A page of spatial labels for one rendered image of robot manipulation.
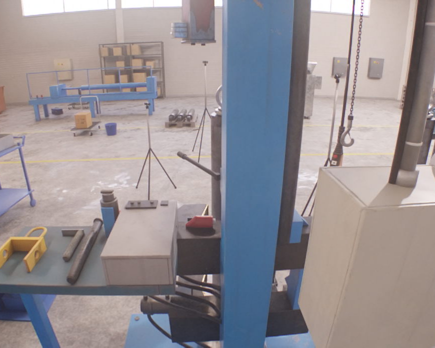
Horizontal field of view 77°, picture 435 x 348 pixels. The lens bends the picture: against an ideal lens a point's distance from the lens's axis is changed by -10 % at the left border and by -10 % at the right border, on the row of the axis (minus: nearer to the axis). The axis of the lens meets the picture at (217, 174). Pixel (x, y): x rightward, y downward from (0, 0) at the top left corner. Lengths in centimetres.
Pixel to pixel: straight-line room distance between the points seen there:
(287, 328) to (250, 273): 70
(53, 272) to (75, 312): 140
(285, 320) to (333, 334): 103
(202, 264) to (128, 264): 42
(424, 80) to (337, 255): 36
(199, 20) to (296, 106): 52
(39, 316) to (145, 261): 77
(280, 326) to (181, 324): 53
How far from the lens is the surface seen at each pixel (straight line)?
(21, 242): 144
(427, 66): 61
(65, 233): 148
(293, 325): 176
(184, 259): 136
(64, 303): 276
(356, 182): 62
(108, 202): 131
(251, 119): 87
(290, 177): 113
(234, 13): 86
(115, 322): 248
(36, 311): 164
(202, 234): 132
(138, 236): 113
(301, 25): 105
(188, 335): 172
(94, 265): 125
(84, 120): 793
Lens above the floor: 180
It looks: 22 degrees down
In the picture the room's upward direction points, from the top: straight up
